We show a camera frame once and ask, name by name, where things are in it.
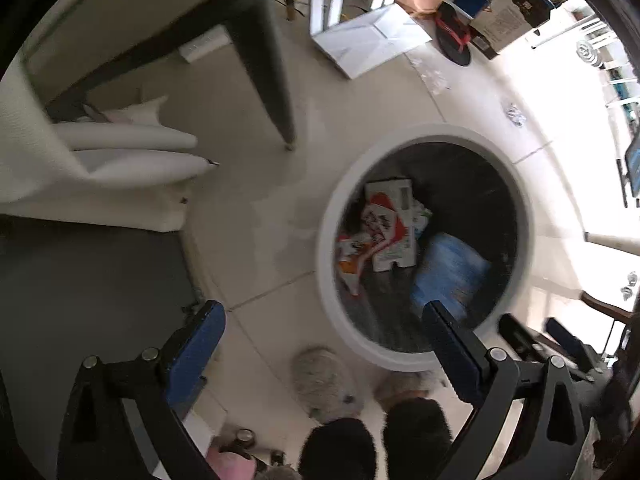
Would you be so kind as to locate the white round trash bin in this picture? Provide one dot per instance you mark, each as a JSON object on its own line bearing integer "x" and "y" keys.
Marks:
{"x": 330, "y": 280}

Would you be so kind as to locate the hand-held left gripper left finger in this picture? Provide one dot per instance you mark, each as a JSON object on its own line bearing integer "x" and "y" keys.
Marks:
{"x": 192, "y": 360}

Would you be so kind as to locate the dark monitor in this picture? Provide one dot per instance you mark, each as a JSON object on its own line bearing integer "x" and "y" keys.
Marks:
{"x": 634, "y": 165}

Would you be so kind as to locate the white and red carton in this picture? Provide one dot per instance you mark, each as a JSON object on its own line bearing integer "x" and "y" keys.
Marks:
{"x": 387, "y": 220}

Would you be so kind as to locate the clear plastic wrap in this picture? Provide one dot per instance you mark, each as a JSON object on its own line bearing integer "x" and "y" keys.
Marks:
{"x": 431, "y": 77}

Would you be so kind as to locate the green and white carton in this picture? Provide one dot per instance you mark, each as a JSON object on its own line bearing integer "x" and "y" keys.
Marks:
{"x": 421, "y": 217}

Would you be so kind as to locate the dark can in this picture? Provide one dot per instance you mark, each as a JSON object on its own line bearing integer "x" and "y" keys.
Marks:
{"x": 245, "y": 437}

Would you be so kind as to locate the person's left leg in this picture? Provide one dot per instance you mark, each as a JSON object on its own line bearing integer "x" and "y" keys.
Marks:
{"x": 337, "y": 452}

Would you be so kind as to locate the white power strip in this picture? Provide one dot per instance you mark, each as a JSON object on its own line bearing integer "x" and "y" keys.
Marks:
{"x": 205, "y": 45}

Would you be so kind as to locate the flat white cardboard box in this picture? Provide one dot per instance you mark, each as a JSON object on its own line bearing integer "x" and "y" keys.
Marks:
{"x": 370, "y": 40}

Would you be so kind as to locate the table with dark legs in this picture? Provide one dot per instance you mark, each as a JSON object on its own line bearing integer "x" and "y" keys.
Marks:
{"x": 260, "y": 60}

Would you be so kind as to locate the blue plastic packet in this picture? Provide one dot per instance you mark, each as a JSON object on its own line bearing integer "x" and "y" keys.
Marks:
{"x": 447, "y": 272}

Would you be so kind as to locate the grey slippers and dark legs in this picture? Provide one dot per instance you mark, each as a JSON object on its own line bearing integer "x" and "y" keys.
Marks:
{"x": 415, "y": 435}

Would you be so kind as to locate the white rack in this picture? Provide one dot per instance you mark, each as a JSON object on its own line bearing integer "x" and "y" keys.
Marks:
{"x": 597, "y": 40}

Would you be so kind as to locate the white upholstered chair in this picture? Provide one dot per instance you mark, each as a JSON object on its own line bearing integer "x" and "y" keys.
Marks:
{"x": 45, "y": 175}

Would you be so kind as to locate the white bar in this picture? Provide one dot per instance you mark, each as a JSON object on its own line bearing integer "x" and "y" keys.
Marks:
{"x": 612, "y": 242}

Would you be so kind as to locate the white cloth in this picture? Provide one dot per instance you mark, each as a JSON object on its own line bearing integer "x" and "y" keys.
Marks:
{"x": 142, "y": 110}

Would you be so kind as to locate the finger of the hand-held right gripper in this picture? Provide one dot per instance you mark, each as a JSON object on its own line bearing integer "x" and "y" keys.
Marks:
{"x": 570, "y": 342}
{"x": 520, "y": 335}

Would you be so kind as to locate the orange and white snack packet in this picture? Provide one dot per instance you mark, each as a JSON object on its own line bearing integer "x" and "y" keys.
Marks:
{"x": 350, "y": 260}

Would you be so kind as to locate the crumpled foil wrapper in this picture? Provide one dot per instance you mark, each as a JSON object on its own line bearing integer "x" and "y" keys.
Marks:
{"x": 515, "y": 113}

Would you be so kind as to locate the black box with white label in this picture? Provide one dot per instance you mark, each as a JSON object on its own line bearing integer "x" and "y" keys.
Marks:
{"x": 505, "y": 22}

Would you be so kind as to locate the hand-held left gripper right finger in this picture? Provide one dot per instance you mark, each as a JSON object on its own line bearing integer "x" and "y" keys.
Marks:
{"x": 457, "y": 360}

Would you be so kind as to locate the grey fluffy slipper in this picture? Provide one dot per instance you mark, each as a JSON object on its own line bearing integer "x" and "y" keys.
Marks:
{"x": 405, "y": 390}
{"x": 322, "y": 380}

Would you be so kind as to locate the pink object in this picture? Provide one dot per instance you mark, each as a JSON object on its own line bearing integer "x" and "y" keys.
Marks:
{"x": 230, "y": 466}

